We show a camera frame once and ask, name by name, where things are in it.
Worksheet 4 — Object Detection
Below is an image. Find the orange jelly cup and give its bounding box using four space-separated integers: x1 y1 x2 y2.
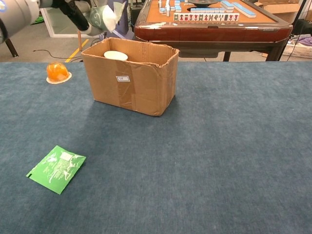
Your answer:
46 62 72 85

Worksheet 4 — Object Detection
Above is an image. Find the white fern print paper cup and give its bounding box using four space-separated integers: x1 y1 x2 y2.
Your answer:
103 50 129 61

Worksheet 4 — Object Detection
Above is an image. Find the blue-backed mahjong tile wall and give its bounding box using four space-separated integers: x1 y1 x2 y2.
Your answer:
220 0 235 11
233 1 256 18
190 7 226 14

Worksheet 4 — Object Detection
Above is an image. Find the dark slanted table leg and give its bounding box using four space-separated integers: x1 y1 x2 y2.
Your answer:
4 38 19 58

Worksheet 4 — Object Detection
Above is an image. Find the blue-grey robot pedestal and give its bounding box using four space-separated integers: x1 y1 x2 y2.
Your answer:
107 0 136 41

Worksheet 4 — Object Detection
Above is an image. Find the white framed glass partition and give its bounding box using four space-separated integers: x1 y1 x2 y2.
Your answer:
40 8 100 39

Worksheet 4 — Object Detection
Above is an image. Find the face-up mahjong tile row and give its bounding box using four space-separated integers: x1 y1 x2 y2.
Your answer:
173 13 240 21

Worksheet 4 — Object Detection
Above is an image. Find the green snack packet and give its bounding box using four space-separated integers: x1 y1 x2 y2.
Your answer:
26 145 87 195

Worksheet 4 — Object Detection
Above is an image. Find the blue felt table cover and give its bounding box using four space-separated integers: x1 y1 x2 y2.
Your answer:
0 61 312 234

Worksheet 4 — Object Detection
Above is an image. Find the brown cardboard box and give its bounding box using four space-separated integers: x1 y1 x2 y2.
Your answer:
81 37 180 117

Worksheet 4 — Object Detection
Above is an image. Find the purple cloth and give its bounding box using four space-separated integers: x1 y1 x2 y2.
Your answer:
296 35 312 46

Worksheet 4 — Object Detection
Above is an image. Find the dark round dice dome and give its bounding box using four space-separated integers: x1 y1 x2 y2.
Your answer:
187 0 217 7

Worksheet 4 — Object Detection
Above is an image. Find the black floor cable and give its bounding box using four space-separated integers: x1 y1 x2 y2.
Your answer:
33 49 83 60

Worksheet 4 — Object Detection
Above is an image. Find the brown mahjong table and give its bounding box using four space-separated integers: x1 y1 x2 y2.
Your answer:
134 0 293 61

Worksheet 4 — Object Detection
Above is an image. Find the white plastic basket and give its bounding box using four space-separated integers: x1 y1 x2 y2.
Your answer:
284 40 312 59

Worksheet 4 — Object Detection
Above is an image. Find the pale green packet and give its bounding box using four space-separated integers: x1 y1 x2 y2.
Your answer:
88 3 126 34

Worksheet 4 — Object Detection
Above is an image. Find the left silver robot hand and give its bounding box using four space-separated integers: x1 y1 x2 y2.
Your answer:
39 0 108 37

